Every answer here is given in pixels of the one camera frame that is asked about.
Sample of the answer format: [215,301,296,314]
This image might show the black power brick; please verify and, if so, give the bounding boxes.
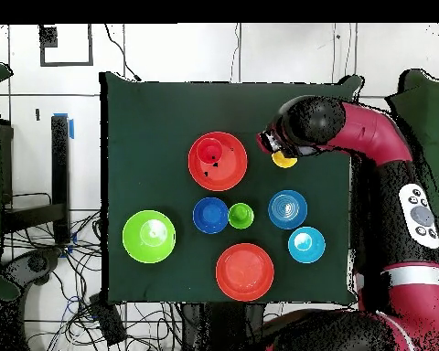
[89,293,128,346]

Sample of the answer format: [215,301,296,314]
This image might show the light blue plastic bowl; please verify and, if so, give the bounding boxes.
[287,226,327,265]

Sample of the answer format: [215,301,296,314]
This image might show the green plastic bowl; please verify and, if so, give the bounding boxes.
[122,209,177,265]

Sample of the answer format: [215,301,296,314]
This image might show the black metal post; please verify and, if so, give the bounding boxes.
[50,113,72,245]

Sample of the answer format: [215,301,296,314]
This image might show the black cable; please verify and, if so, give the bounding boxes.
[103,23,143,82]

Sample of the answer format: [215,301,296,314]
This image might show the blue ribbed plastic bowl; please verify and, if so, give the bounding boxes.
[267,188,309,230]

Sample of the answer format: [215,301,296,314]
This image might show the blue tape strip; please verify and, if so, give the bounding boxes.
[53,112,75,141]

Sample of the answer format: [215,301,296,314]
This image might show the dark blue plastic bowl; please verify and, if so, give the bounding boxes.
[192,197,230,235]

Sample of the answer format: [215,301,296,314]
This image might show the yellow plastic cup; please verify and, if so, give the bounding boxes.
[271,150,299,170]

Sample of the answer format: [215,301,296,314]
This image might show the orange plastic bowl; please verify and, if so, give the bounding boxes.
[215,242,275,303]
[187,131,249,192]

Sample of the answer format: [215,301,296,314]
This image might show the grey pedestal foot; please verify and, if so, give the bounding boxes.
[0,247,64,287]

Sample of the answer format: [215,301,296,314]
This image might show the orange plastic cup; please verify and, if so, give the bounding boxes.
[196,137,224,165]

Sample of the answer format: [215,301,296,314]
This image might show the black square frame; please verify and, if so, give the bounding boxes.
[38,23,94,68]

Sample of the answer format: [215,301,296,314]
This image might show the tangled floor cables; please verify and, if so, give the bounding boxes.
[3,209,184,351]

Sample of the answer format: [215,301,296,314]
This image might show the green plastic cup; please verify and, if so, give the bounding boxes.
[227,202,256,230]

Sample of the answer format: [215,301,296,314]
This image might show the dark green tablecloth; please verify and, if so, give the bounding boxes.
[99,70,365,306]

